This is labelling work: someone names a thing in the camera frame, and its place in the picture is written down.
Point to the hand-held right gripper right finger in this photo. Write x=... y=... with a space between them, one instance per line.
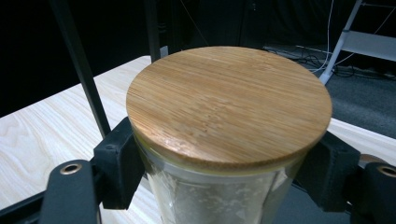
x=330 y=174

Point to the tall glass jar greenish contents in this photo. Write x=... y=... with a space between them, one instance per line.
x=227 y=105

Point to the grey metal stand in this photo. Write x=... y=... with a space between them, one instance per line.
x=367 y=43

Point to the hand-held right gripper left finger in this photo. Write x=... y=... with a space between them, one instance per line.
x=120 y=168

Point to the black metal shelf rack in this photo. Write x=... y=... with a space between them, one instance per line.
x=81 y=68

